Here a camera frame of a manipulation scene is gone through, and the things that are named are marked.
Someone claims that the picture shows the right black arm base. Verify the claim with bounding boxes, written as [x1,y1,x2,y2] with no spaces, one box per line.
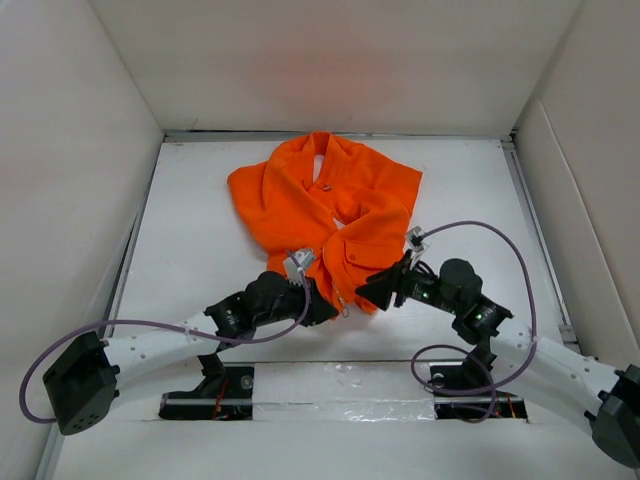
[428,349,529,421]

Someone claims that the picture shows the orange zip jacket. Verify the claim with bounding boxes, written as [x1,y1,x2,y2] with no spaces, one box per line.
[228,132,422,314]

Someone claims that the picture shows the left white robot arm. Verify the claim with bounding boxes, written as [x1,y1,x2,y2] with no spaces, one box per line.
[43,271,338,436]

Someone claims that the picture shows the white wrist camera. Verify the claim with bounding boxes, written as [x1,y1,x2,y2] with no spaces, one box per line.
[405,226,430,262]
[283,248,316,286]

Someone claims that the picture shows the silver zipper pull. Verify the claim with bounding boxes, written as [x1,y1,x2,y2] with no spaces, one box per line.
[338,296,350,318]

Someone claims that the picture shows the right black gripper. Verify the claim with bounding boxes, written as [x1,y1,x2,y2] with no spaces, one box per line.
[354,249,460,315]

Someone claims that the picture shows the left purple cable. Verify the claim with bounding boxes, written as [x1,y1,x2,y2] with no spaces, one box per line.
[18,247,315,425]

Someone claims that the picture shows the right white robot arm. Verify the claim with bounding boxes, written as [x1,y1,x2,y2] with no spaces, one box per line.
[356,259,639,469]

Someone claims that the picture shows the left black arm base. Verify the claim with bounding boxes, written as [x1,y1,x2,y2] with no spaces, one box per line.
[158,354,255,422]

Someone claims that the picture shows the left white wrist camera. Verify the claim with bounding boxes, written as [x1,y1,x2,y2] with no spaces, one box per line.
[283,248,316,286]

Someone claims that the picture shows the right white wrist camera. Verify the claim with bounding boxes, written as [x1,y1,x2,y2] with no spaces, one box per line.
[405,226,430,262]

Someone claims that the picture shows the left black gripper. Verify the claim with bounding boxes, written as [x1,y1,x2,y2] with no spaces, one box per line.
[253,275,336,327]

